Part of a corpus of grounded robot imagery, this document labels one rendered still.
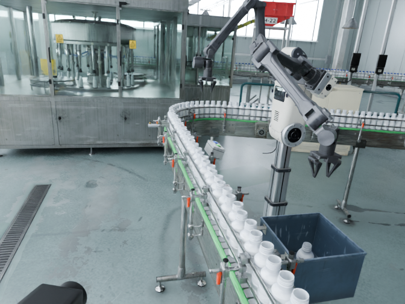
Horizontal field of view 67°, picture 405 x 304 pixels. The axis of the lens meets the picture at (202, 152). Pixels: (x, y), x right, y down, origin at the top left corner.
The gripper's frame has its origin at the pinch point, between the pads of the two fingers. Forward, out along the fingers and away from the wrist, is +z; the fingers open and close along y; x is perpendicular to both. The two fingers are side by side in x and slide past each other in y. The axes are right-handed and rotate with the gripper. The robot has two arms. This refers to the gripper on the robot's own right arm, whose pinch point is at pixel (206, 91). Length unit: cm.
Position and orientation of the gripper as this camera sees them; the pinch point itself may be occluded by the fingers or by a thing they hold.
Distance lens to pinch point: 204.7
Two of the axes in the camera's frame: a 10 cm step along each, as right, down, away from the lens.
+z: -0.6, 9.4, 3.3
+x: 2.3, 3.3, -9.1
